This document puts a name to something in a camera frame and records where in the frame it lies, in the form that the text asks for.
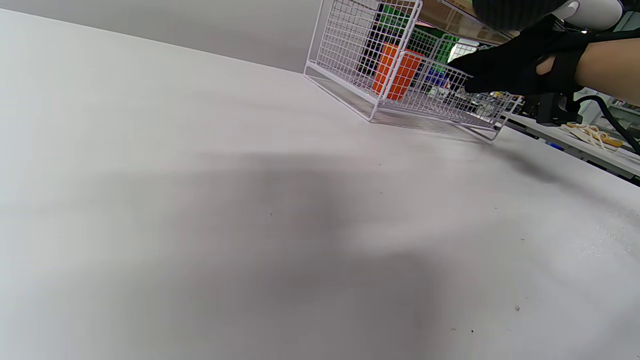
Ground person's right hand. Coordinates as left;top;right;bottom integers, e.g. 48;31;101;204
446;15;597;96

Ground person's right forearm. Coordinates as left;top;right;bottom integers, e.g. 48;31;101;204
575;37;640;107

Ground black ribbed band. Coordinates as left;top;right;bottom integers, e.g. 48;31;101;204
472;0;571;32

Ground blue small object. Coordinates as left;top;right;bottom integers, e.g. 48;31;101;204
425;69;451;91

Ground white wrist tracker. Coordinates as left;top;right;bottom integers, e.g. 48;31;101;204
552;0;625;31

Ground orange plastic cup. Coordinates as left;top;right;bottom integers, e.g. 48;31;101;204
371;43;424;101

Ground green plastic container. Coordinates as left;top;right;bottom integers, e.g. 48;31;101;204
376;4;461;67

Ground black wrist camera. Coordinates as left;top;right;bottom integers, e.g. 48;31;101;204
522;92;584;127

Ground yellow cord bundle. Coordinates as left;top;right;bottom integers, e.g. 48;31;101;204
564;121;624;151

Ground black cable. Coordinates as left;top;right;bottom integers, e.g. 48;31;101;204
574;95;640;154

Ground white wire basket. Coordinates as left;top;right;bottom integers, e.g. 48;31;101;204
303;0;524;142

